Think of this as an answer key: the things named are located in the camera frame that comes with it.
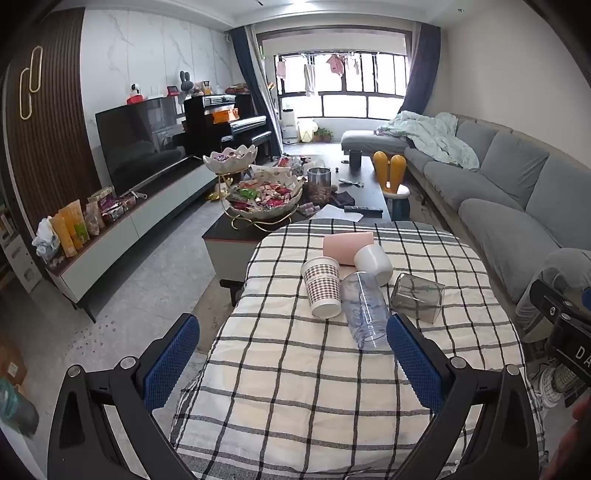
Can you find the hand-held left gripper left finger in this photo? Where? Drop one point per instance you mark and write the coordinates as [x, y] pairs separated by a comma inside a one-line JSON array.
[[171, 364]]

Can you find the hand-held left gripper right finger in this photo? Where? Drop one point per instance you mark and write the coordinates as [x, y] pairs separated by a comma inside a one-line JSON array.
[[415, 364]]

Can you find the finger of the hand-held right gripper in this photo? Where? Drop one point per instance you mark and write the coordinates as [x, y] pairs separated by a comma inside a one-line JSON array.
[[549, 300]]

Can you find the grey glass cup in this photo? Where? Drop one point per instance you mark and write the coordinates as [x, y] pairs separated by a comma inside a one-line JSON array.
[[415, 297]]

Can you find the clear plastic cup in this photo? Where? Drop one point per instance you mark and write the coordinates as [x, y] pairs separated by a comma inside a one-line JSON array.
[[364, 314]]

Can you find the white cup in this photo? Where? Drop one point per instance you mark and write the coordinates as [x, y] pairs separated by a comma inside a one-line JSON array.
[[374, 263]]

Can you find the houndstooth patterned paper cup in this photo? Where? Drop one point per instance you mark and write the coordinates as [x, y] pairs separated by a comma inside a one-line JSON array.
[[321, 288]]

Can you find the pink cup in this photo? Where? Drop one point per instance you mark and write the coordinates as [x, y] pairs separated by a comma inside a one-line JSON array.
[[344, 244]]

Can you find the person's right hand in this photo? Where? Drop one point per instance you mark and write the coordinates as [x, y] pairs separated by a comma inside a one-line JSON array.
[[582, 410]]

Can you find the person's grey trouser leg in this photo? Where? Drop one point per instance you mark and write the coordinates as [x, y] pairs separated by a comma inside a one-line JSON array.
[[554, 277]]

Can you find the black and white checked cloth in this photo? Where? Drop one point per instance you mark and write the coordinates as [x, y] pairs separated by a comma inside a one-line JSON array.
[[300, 392]]

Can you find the grey sofa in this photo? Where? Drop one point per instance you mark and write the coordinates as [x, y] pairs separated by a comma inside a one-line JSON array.
[[508, 184]]

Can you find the white television cabinet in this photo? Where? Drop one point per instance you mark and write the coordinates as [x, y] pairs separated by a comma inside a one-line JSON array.
[[115, 244]]

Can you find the dark green bag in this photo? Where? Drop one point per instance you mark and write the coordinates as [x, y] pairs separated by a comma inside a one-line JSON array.
[[18, 408]]

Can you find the cardboard box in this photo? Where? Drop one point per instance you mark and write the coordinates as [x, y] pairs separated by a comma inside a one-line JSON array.
[[11, 364]]

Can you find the black remote control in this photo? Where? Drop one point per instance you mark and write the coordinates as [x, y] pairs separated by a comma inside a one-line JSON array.
[[364, 210]]

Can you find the row of snack packets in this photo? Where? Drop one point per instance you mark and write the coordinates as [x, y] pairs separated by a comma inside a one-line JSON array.
[[76, 226]]

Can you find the white paper sheet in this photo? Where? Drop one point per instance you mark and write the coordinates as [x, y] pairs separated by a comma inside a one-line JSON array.
[[334, 213]]

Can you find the dark coffee table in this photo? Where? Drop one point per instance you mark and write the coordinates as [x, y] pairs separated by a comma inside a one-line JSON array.
[[364, 196]]

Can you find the white plastic bag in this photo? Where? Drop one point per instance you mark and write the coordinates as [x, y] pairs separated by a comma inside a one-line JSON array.
[[46, 237]]

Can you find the dark wallet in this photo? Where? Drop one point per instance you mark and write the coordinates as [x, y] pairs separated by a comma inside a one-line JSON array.
[[344, 199]]

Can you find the pile of wrapped candies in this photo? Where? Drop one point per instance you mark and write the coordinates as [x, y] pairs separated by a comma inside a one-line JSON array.
[[263, 194]]

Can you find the pale green blanket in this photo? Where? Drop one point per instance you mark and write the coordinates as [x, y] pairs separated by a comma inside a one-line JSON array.
[[438, 138]]

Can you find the yellow rabbit ear stool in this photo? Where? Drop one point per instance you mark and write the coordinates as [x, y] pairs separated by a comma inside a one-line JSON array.
[[397, 168]]

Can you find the glass jar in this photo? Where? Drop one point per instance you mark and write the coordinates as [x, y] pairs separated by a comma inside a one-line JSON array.
[[319, 187]]

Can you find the tiered white snack bowl stand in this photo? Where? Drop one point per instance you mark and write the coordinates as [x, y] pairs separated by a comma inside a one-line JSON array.
[[231, 159]]

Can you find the dark mug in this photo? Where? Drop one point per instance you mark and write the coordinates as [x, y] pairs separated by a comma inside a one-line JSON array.
[[355, 158]]

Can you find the black television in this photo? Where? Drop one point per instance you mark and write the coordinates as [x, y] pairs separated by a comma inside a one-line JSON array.
[[138, 143]]

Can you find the black upright piano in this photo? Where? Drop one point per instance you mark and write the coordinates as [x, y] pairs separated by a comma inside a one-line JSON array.
[[207, 134]]

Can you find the potted plant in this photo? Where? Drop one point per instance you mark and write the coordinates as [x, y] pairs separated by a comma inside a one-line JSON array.
[[323, 134]]

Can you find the orange box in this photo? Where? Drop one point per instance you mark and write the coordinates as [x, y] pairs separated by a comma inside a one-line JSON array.
[[226, 116]]

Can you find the blue curtain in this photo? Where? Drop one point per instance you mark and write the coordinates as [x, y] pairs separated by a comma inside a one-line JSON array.
[[422, 69]]

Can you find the white air purifier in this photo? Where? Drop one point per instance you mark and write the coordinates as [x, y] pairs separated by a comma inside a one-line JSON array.
[[289, 127]]

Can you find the black framed window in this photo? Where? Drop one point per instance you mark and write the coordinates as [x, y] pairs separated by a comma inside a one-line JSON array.
[[351, 99]]

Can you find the small pink screen gadget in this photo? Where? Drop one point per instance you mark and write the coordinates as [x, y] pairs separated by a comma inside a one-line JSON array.
[[173, 90]]

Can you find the grey rabbit figurine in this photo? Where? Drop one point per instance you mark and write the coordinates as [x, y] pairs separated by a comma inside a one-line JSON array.
[[185, 85]]

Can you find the white hanging garment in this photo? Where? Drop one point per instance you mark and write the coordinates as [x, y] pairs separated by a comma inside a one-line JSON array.
[[309, 78]]

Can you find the pink hanging garment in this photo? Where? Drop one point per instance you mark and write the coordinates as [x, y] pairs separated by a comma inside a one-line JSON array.
[[336, 64]]

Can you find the white security camera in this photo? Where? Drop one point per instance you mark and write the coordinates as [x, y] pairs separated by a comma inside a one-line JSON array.
[[135, 92]]

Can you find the gold paperclip wall ornament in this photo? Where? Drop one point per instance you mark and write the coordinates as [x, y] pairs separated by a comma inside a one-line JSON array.
[[35, 69], [25, 94]]

